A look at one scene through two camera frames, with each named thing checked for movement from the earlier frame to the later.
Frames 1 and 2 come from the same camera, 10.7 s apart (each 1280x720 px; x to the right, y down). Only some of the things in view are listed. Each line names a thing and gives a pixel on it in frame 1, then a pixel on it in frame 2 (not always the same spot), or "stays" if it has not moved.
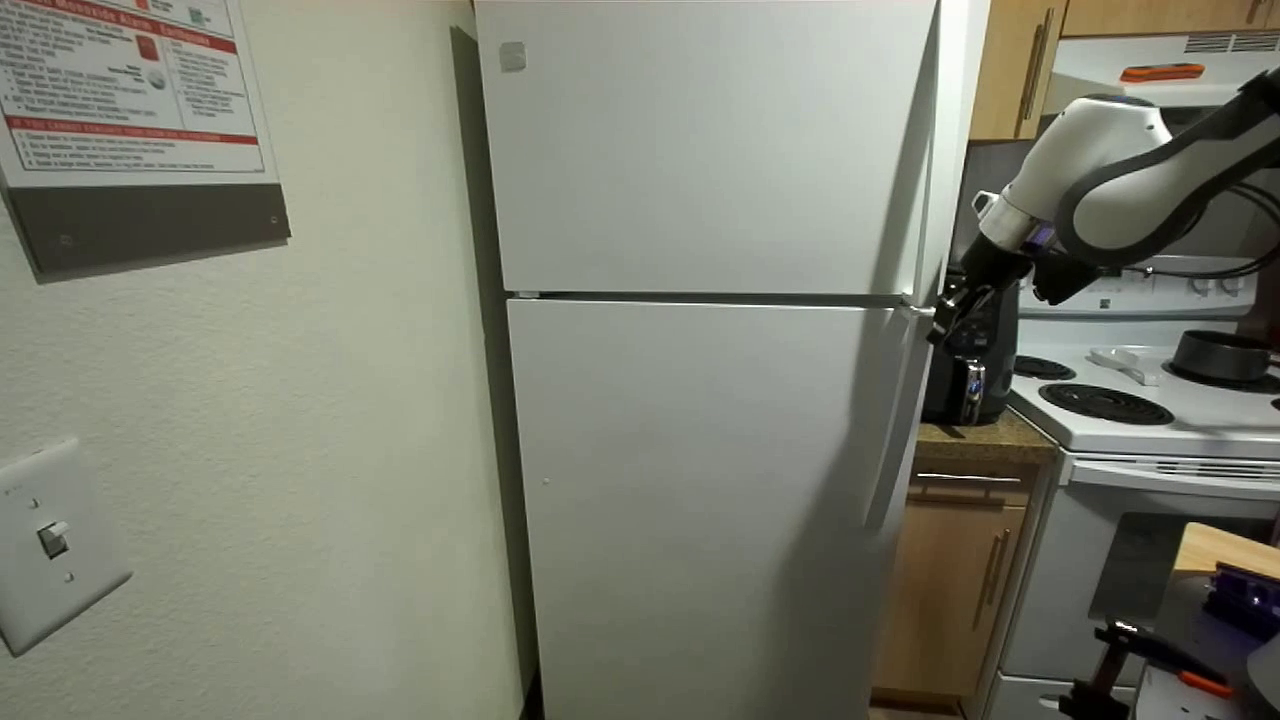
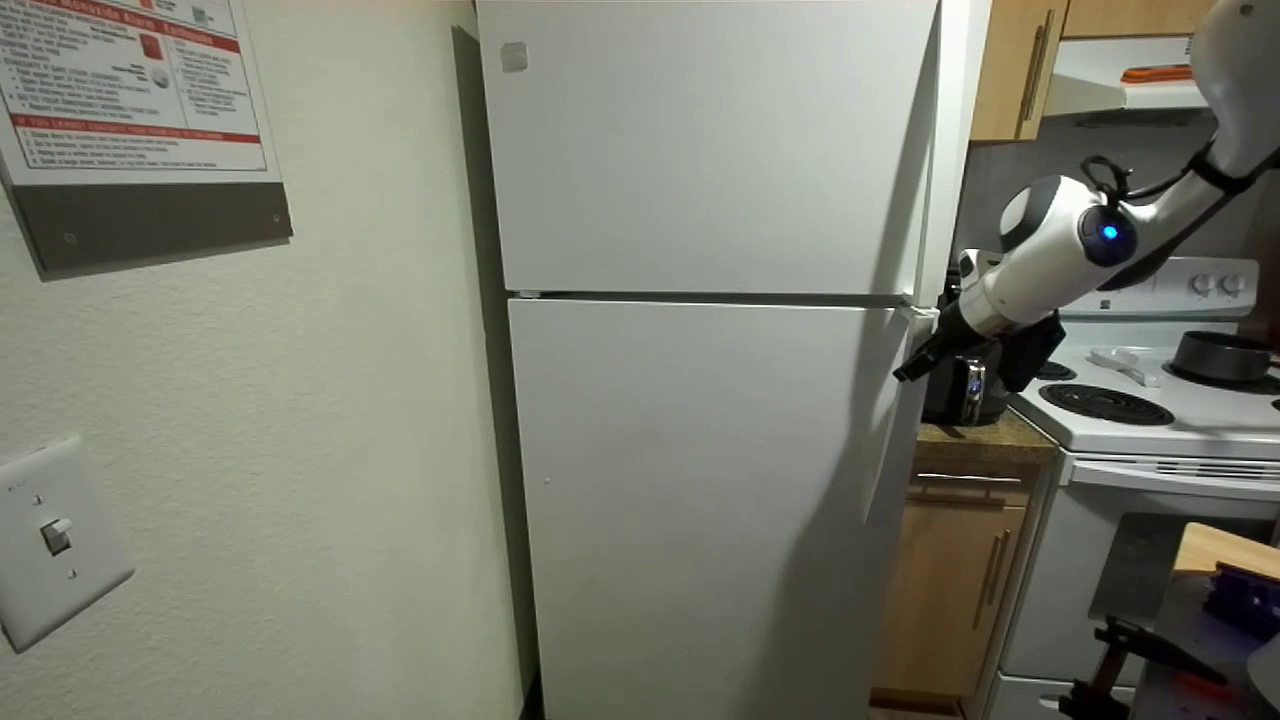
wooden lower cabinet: x=971 y=525 stays
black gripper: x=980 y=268 -> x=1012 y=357
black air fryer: x=972 y=372 stays
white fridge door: x=709 y=501 stays
